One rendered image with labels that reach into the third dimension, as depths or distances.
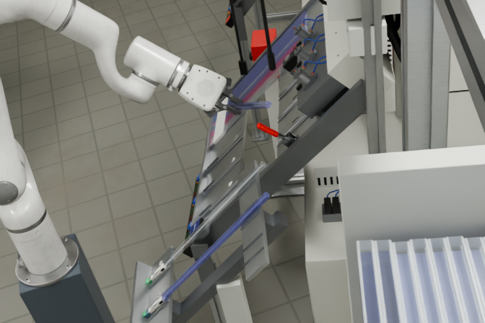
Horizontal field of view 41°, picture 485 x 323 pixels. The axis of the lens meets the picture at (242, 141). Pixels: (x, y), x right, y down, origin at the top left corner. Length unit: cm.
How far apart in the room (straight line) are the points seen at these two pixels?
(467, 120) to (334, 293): 71
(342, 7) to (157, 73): 53
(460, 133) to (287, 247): 134
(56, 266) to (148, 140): 171
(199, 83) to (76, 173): 193
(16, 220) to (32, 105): 244
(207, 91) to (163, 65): 13
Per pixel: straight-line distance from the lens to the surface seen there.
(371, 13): 141
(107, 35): 163
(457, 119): 162
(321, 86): 157
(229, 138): 212
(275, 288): 268
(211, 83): 170
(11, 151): 173
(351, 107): 156
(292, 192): 304
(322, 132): 160
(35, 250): 194
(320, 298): 205
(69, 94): 424
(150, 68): 169
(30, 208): 186
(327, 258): 193
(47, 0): 158
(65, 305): 206
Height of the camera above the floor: 206
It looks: 37 degrees down
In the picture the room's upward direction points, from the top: 11 degrees counter-clockwise
